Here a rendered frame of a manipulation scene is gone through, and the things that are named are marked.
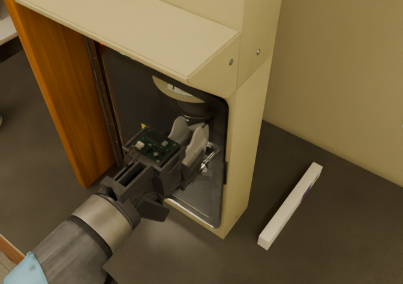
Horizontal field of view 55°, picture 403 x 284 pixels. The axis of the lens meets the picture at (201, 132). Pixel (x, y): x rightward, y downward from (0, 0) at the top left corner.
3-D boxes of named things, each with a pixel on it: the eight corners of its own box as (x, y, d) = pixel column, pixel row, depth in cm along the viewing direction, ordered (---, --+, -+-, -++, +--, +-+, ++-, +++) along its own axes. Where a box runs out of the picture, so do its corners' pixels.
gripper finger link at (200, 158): (211, 154, 60) (176, 193, 55) (211, 160, 61) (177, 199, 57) (187, 141, 62) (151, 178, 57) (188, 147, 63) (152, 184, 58)
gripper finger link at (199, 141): (222, 113, 60) (186, 150, 55) (220, 138, 65) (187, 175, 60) (205, 104, 61) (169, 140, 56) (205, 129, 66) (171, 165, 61)
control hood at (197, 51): (84, 20, 70) (70, -36, 62) (237, 90, 57) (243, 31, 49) (31, 51, 63) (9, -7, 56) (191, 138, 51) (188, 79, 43)
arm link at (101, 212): (117, 264, 51) (75, 231, 54) (140, 238, 54) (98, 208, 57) (107, 238, 46) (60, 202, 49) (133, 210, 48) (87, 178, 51)
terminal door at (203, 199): (122, 166, 100) (89, 32, 70) (220, 229, 88) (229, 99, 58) (120, 167, 100) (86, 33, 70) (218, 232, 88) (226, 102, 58)
